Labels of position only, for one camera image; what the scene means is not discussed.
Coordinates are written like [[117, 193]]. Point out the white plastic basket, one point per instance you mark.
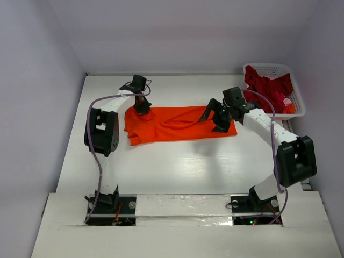
[[272, 71]]

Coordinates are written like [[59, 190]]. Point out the dark red t shirt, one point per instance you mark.
[[267, 87]]

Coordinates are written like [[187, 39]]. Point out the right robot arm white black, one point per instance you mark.
[[293, 156]]

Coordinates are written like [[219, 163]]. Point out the orange t shirt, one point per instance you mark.
[[170, 124]]

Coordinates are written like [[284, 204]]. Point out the metal rail at table edge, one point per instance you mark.
[[305, 185]]

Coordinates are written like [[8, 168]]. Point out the small orange cloth in basket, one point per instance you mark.
[[289, 109]]

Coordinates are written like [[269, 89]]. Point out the pink cloth in basket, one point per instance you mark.
[[282, 100]]

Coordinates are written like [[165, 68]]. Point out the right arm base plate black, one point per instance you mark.
[[247, 211]]

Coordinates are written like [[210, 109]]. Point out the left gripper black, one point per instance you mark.
[[144, 110]]

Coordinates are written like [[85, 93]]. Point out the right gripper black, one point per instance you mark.
[[219, 115]]

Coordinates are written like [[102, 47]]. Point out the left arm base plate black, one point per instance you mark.
[[123, 215]]

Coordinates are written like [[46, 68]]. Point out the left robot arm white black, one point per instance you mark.
[[102, 132]]

